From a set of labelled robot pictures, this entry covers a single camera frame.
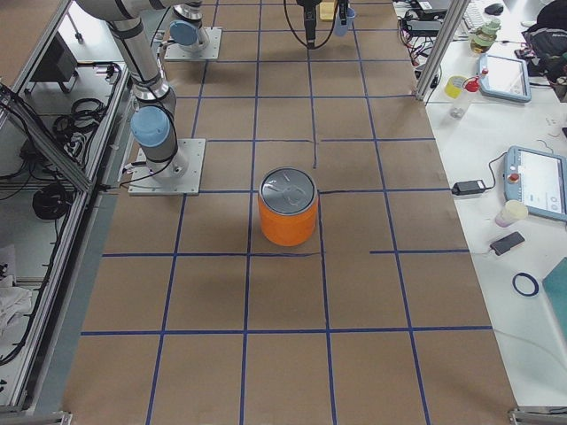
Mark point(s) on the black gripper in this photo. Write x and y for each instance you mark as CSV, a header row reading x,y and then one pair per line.
x,y
308,10

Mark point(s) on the light blue plastic cup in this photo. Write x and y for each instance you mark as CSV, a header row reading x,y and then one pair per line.
x,y
343,21

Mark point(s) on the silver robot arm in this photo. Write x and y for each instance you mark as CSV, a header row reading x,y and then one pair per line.
x,y
187,29
152,124

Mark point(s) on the white paper cup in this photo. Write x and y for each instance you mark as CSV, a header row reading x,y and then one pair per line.
x,y
511,212

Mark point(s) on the wooden mug tree stand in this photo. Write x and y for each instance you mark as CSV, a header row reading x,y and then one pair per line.
x,y
327,10

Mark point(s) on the yellow tape roll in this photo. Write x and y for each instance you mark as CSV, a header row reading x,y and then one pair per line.
x,y
454,86

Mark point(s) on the green glass jar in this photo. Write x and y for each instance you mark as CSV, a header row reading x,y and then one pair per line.
x,y
482,39

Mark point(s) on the red capped squeeze bottle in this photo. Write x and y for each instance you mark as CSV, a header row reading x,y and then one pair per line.
x,y
469,92

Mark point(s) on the orange canister with grey lid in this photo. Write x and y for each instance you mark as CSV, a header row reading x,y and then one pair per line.
x,y
287,202

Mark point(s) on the far teach pendant tablet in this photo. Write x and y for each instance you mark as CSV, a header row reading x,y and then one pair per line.
x,y
504,78

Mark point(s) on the teach pendant tablet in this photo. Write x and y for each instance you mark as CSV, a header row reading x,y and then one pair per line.
x,y
538,180
504,78

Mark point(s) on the black power adapter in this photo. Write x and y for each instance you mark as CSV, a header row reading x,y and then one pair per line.
x,y
466,188

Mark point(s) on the near teach pendant tablet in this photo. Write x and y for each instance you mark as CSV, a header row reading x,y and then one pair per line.
x,y
538,180

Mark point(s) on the black smartphone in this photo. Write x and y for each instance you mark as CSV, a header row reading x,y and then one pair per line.
x,y
506,243

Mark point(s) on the teal board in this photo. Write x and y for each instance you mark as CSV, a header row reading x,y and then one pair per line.
x,y
555,286

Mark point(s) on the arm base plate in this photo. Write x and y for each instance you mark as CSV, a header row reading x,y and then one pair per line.
x,y
206,47
182,175

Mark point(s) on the aluminium frame post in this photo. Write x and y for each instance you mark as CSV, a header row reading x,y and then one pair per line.
x,y
451,22

